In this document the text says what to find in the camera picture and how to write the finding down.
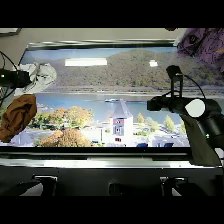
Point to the silver frame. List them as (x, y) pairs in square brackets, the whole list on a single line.
[(116, 163)]

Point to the white grey garment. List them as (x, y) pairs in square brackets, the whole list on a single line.
[(41, 76)]

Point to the purple garment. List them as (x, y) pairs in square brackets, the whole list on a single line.
[(206, 43)]

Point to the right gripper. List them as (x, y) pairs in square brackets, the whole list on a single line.
[(159, 104)]

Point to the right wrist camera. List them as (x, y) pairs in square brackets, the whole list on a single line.
[(175, 81)]

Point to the brown garment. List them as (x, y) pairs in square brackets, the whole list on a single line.
[(18, 115)]

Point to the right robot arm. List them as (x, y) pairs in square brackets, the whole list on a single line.
[(208, 115)]

